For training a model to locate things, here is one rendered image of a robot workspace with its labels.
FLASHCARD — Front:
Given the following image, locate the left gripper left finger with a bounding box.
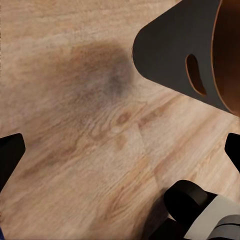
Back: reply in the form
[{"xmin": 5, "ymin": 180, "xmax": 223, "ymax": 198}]
[{"xmin": 0, "ymin": 133, "xmax": 26, "ymax": 192}]

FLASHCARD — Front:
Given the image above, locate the trash can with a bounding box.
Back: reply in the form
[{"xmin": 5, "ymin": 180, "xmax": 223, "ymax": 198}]
[{"xmin": 132, "ymin": 0, "xmax": 240, "ymax": 117}]

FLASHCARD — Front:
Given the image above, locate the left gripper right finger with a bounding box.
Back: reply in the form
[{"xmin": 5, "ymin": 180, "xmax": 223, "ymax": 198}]
[{"xmin": 224, "ymin": 133, "xmax": 240, "ymax": 172}]

